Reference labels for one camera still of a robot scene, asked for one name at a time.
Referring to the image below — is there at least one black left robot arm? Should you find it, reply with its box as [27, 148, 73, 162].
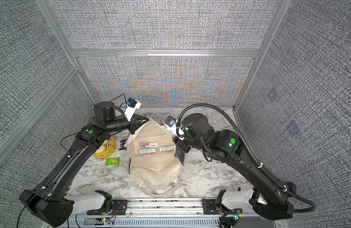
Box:
[19, 98, 149, 227]

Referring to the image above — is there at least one small black packet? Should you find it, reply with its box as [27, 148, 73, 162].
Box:
[118, 140, 127, 151]

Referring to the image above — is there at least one green snack packet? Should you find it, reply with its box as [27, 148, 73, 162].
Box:
[105, 157, 120, 166]

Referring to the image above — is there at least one yellow tape roll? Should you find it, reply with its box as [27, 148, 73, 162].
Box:
[93, 137, 116, 159]

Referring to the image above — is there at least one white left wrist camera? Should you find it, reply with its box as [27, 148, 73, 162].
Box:
[124, 98, 141, 122]

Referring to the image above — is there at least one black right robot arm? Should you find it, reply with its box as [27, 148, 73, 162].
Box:
[175, 113, 296, 220]

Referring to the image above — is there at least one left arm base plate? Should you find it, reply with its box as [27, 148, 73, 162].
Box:
[87, 199, 128, 216]

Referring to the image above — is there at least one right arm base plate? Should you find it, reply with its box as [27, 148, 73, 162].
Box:
[201, 199, 243, 215]

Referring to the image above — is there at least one beige canvas tote bag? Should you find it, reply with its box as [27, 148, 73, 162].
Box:
[127, 118, 184, 198]

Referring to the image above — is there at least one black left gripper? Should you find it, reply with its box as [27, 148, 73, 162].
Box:
[105, 114, 149, 135]

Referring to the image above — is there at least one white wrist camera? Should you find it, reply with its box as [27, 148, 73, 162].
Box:
[124, 98, 141, 122]
[164, 116, 185, 140]

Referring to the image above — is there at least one aluminium front rail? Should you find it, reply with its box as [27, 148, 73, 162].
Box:
[58, 192, 288, 228]

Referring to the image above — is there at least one black corrugated cable hose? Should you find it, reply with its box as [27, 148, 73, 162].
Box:
[176, 103, 318, 213]

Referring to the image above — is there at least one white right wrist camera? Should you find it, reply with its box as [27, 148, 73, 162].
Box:
[164, 116, 185, 140]

